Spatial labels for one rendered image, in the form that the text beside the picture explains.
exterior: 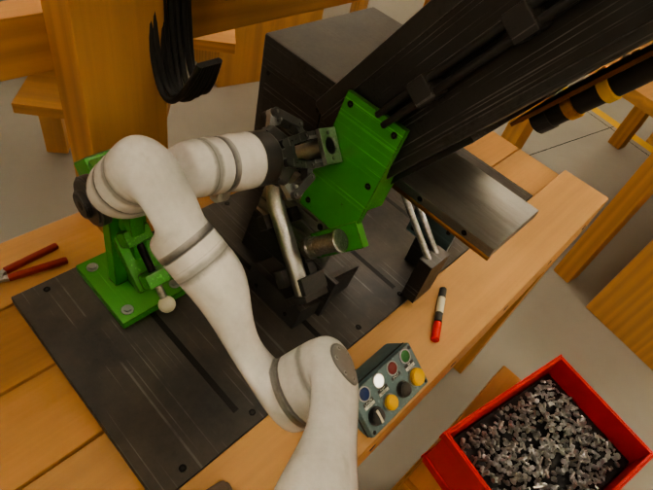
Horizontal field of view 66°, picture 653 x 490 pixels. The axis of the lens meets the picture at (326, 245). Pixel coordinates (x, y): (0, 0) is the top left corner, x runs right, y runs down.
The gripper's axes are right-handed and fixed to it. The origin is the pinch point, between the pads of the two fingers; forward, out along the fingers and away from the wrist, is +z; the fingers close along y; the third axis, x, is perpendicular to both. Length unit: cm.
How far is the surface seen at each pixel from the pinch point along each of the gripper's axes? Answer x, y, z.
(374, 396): -2.7, -39.3, -2.3
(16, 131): 208, 48, 41
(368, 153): -7.6, -2.4, 2.9
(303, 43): 6.9, 19.0, 11.9
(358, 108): -7.4, 4.3, 2.9
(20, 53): 27.8, 22.4, -26.3
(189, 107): 179, 49, 120
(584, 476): -25, -62, 19
